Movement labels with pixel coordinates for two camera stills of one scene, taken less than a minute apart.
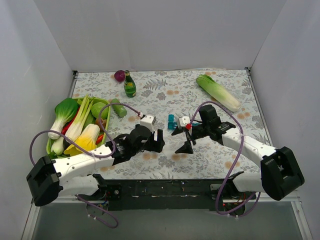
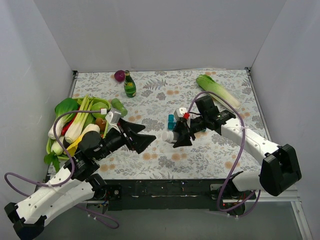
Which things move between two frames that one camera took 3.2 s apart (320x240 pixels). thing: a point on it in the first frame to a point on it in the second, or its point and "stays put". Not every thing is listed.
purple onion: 119,75 stays put
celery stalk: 79,121 stays put
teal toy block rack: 171,124 stays put
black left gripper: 154,142 to 126,137
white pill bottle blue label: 155,135 to 168,136
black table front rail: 191,194 stays put
